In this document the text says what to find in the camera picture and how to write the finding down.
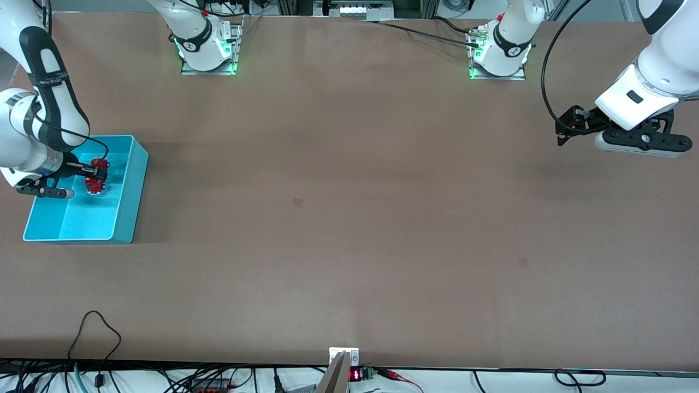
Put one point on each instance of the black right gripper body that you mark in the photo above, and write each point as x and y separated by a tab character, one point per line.
77	168

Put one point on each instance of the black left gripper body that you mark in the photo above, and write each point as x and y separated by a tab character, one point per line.
588	121

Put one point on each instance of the red beetle toy car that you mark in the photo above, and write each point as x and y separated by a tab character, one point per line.
96	185

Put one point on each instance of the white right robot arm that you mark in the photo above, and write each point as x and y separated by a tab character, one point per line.
49	98

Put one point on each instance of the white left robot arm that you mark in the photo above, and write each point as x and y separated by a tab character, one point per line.
666	65

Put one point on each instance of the blue plastic box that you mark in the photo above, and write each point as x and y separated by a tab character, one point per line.
82	218

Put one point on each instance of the white lit device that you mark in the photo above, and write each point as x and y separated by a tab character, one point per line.
363	10

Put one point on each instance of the dark power strip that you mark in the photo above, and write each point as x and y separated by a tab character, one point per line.
210	386

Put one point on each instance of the red clip lead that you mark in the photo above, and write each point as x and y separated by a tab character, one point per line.
392	374

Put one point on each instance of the red digit display module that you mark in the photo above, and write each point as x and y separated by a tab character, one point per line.
356	375

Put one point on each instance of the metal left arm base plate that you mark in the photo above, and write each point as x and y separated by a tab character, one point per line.
513	77

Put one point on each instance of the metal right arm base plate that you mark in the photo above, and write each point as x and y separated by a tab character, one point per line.
236	43

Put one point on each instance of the aluminium frame rail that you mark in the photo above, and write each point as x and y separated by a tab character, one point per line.
284	6

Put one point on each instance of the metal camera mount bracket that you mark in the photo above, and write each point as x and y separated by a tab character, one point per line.
338	376

